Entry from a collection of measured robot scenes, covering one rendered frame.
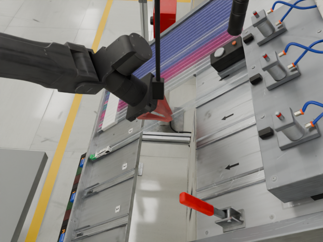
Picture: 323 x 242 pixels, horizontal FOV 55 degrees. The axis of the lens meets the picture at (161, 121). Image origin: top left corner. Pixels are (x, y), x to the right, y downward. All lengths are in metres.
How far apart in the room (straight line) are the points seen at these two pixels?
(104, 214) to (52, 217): 0.94
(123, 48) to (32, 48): 0.15
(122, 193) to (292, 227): 0.41
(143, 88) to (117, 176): 0.25
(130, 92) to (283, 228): 0.37
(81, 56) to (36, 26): 2.32
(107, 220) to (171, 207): 0.91
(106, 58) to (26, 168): 0.63
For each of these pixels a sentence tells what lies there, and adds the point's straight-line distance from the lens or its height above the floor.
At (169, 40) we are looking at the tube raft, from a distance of 0.95.
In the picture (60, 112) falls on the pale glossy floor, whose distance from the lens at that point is 2.06.
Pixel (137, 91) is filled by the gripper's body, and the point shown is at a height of 1.03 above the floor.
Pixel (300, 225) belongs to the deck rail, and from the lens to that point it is 0.44.
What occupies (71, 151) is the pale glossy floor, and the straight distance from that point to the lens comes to 1.85.
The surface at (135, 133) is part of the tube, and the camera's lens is 0.77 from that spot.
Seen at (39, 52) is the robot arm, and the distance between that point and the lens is 0.50.
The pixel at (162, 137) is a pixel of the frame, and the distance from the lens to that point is 1.44.
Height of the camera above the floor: 1.47
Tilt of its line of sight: 50 degrees down
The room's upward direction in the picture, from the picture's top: straight up
